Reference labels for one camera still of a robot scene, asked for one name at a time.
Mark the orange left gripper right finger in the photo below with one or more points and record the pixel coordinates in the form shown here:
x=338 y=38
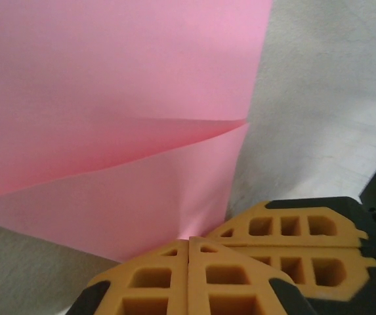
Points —
x=227 y=285

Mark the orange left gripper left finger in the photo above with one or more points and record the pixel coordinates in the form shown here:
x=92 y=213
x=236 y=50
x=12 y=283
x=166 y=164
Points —
x=148 y=285

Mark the pink paper sheet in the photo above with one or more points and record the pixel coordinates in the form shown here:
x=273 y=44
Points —
x=109 y=98

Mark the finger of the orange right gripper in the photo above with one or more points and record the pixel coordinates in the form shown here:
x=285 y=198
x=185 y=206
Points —
x=305 y=285
x=273 y=238

